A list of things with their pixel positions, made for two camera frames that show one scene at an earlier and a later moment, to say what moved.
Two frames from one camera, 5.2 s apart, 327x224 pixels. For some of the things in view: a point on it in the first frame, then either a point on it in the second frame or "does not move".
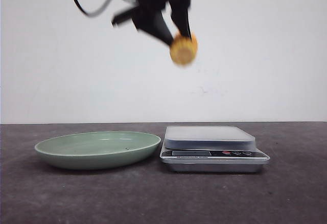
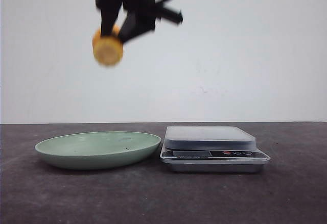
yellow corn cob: x=183 y=50 to x=108 y=50
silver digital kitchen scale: x=211 y=149 does not move
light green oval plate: x=97 y=150 does not move
